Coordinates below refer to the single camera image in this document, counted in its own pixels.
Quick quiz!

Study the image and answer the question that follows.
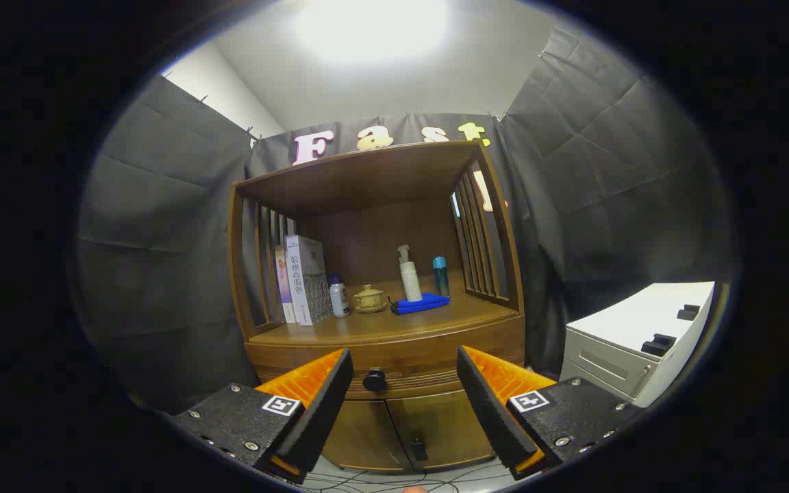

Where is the brown wooden countertop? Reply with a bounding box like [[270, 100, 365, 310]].
[[249, 270, 520, 346]]

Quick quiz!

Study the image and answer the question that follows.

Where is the wooden cabinet door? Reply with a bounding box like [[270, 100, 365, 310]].
[[386, 390, 494, 470], [323, 399, 412, 472]]

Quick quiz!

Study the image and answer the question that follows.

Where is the white plastic drawer unit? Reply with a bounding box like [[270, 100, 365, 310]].
[[559, 281, 716, 408]]

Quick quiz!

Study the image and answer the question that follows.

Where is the yellow lidded teacup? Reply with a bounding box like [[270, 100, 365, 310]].
[[353, 284, 387, 314]]

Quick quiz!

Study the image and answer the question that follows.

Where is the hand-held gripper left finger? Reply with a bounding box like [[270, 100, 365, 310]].
[[172, 347, 355, 485]]

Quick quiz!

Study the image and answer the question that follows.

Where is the brown wooden cabinet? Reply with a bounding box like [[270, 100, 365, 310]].
[[228, 139, 527, 473]]

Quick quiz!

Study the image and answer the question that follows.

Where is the white bottle with blue cap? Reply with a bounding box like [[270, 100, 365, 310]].
[[329, 273, 352, 318]]

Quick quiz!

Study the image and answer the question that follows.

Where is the tangle of black cables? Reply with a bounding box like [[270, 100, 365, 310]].
[[305, 466, 518, 493]]

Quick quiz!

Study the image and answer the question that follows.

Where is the white pump bottle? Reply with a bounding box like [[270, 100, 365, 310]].
[[397, 244, 423, 303]]

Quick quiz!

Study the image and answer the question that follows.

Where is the blue folded cloth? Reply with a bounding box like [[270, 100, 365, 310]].
[[390, 293, 451, 316]]

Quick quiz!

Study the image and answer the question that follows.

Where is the thick white book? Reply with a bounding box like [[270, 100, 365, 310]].
[[285, 235, 333, 327]]

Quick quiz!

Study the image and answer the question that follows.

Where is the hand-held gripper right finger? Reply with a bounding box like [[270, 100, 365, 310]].
[[456, 345, 642, 481]]

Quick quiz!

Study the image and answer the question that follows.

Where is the thin purple book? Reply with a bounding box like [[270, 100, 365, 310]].
[[274, 245, 297, 324]]

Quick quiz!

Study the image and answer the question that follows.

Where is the brown wooden drawer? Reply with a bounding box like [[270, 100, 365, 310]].
[[245, 315, 525, 401]]

